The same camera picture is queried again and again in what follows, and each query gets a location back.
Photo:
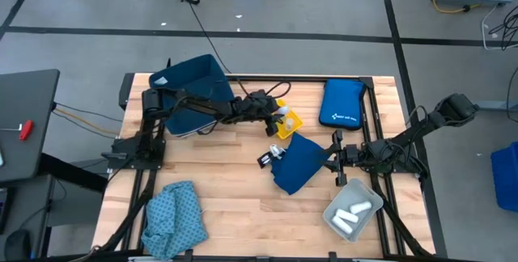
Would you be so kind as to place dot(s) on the yellow plastic basket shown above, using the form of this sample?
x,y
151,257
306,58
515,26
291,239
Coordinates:
x,y
295,122

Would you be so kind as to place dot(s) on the blue first aid pouch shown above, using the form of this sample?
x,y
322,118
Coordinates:
x,y
342,104

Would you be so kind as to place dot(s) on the grey plastic bin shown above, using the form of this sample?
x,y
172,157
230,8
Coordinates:
x,y
364,191

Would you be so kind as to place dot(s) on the black hang tag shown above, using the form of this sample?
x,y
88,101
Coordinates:
x,y
264,160

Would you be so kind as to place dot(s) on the small white bottle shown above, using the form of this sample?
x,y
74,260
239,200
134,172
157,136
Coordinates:
x,y
283,110

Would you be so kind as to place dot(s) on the dark blue cloth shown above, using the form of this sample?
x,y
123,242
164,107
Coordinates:
x,y
297,165

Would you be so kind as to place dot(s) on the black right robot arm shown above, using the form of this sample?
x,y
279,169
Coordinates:
x,y
425,126

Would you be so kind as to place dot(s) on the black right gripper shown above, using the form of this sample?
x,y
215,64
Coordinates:
x,y
340,161

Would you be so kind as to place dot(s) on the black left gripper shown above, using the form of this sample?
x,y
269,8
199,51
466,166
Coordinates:
x,y
259,106

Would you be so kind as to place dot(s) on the navy white striped fabric bin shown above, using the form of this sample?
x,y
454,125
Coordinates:
x,y
194,76

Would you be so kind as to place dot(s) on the clear plastic cup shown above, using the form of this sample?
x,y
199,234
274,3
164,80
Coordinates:
x,y
289,124

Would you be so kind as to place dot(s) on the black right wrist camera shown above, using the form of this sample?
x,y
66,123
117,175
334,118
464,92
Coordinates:
x,y
352,153

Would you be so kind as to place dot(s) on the white gauze roll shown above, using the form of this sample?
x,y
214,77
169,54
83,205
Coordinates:
x,y
361,207
346,215
342,225

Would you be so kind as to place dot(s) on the blue plastic crate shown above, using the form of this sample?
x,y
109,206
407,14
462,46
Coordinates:
x,y
506,177

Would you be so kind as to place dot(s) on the blue patterned cloth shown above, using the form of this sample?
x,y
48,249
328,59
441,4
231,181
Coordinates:
x,y
174,221

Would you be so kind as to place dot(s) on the dark grey desk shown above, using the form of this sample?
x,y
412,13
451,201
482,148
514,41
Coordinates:
x,y
24,104

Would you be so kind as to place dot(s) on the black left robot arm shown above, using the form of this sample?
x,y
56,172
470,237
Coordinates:
x,y
194,106

